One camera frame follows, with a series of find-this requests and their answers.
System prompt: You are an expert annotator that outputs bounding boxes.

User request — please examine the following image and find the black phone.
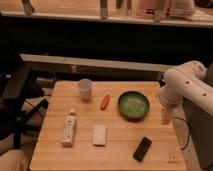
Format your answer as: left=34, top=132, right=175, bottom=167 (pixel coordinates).
left=133, top=137, right=152, bottom=161

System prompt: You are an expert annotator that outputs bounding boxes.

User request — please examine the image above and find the black cable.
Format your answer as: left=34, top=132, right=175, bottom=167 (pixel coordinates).
left=172, top=115, right=191, bottom=151

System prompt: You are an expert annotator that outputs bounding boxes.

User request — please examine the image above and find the white plastic bottle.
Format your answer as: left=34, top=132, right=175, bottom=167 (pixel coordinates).
left=61, top=109, right=76, bottom=147

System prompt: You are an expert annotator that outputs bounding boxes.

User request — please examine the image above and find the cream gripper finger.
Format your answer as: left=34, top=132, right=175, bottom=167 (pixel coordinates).
left=161, top=108, right=173, bottom=124

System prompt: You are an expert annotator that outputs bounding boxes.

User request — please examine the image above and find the orange carrot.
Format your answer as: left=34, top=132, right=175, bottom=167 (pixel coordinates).
left=101, top=95, right=110, bottom=110

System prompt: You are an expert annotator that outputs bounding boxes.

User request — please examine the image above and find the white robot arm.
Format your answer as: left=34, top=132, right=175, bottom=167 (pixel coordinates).
left=159, top=61, right=213, bottom=124

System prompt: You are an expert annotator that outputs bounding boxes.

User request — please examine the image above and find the black office chair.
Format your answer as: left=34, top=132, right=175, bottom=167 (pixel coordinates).
left=0, top=13, right=48, bottom=149

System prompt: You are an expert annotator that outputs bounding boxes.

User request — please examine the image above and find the white sponge block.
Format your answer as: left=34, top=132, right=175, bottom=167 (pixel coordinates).
left=93, top=125, right=107, bottom=146

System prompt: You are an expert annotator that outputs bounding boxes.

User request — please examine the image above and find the green ceramic bowl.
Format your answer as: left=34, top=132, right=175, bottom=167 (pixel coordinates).
left=118, top=91, right=150, bottom=120

